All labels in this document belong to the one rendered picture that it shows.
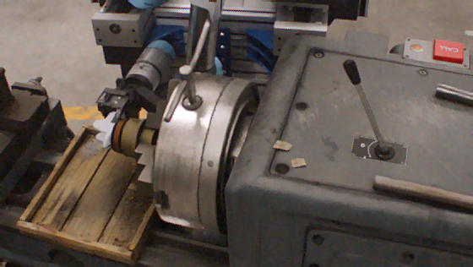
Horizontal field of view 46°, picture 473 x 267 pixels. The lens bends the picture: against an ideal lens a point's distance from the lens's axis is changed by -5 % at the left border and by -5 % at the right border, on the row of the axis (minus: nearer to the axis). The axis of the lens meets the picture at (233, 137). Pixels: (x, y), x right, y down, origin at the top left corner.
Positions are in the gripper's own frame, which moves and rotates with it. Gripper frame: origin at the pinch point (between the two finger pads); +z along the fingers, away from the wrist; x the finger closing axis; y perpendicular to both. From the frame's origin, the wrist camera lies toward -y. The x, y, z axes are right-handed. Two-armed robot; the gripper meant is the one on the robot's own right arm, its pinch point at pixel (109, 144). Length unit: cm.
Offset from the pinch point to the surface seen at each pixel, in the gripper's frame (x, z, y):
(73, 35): -108, -178, 135
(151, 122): 4.7, -4.1, -8.8
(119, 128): 3.6, -2.0, -2.1
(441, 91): 19, -11, -64
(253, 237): 5.1, 18.3, -36.8
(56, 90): -108, -126, 118
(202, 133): 13.6, 5.0, -23.7
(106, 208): -19.3, 2.7, 3.6
